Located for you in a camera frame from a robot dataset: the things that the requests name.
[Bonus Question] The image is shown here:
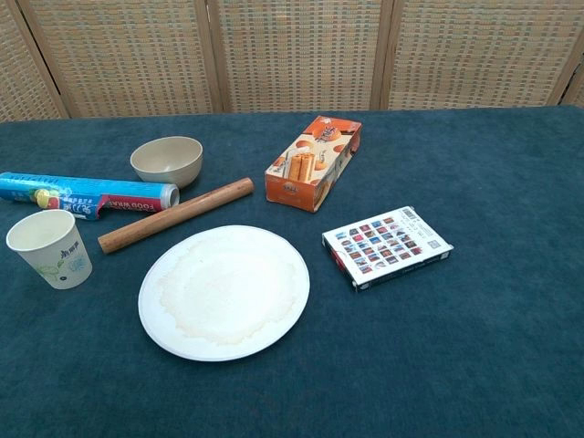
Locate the off-white bowl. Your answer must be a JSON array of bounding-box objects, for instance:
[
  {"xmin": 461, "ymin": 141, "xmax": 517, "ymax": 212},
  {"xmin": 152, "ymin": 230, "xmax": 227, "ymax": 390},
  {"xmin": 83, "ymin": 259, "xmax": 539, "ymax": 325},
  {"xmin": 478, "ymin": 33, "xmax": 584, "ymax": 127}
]
[{"xmin": 130, "ymin": 135, "xmax": 204, "ymax": 191}]

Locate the white printed paper cup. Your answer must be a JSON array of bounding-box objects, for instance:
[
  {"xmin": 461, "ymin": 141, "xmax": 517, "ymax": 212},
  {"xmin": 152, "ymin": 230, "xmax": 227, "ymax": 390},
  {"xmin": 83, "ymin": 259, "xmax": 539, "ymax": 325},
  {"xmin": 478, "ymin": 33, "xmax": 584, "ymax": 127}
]
[{"xmin": 5, "ymin": 209, "xmax": 93, "ymax": 290}]

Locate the white picture grid card box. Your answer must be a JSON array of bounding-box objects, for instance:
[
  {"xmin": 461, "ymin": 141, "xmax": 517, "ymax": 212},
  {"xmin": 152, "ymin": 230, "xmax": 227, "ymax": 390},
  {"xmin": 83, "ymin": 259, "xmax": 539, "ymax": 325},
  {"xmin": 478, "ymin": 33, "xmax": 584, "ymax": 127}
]
[{"xmin": 321, "ymin": 205, "xmax": 454, "ymax": 293}]

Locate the wooden rolling pin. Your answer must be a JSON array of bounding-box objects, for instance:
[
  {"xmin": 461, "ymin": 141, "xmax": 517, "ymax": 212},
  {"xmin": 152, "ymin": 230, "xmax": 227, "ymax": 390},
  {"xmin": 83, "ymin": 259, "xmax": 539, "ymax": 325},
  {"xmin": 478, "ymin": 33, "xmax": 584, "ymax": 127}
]
[{"xmin": 97, "ymin": 177, "xmax": 255, "ymax": 256}]

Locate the blue food wrap roll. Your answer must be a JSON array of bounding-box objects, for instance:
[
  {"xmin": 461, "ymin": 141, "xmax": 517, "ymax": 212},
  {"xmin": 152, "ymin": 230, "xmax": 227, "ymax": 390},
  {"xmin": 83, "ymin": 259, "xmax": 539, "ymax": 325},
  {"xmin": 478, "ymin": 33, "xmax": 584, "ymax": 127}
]
[{"xmin": 0, "ymin": 171, "xmax": 181, "ymax": 224}]

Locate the orange biscuit roll box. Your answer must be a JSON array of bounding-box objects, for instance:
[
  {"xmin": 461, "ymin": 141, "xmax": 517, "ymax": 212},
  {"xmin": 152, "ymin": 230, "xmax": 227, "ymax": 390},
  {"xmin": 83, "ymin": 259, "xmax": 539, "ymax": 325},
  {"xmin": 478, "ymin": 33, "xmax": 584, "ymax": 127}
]
[{"xmin": 264, "ymin": 114, "xmax": 363, "ymax": 214}]

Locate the woven bamboo folding screen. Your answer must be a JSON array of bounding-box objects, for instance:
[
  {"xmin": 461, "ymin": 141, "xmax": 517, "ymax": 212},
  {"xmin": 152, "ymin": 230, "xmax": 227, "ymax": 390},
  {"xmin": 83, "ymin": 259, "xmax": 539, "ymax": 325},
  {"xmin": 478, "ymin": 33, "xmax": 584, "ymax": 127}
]
[{"xmin": 0, "ymin": 0, "xmax": 584, "ymax": 123}]

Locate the white paper plate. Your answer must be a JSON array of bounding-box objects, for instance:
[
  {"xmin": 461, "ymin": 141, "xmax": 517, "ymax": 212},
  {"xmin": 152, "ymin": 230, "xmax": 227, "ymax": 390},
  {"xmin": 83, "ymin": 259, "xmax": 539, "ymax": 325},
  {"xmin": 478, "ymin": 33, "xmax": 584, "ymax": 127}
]
[{"xmin": 138, "ymin": 224, "xmax": 311, "ymax": 363}]

